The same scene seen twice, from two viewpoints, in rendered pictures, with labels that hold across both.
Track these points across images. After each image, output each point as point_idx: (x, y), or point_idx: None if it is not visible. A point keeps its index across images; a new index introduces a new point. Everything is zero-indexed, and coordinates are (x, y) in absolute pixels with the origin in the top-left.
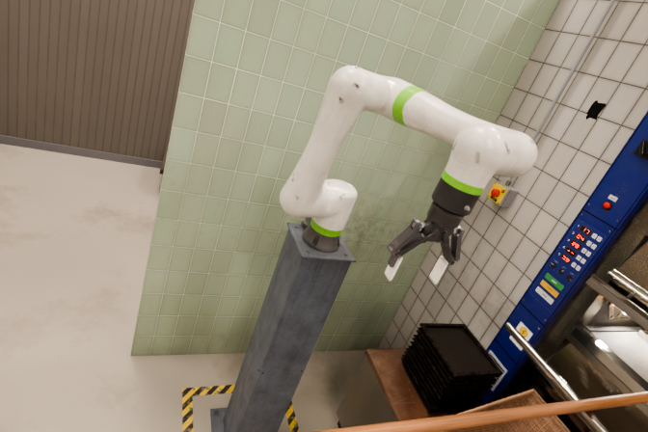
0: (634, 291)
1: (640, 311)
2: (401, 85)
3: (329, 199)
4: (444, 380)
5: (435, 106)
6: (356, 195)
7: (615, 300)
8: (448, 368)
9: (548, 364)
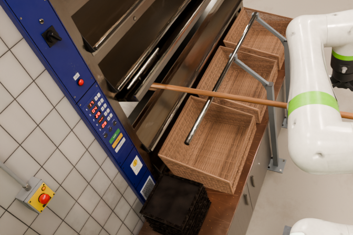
0: (138, 76)
1: (153, 72)
2: (332, 113)
3: (343, 224)
4: (203, 194)
5: (325, 74)
6: (300, 220)
7: (148, 84)
8: (200, 190)
9: (200, 115)
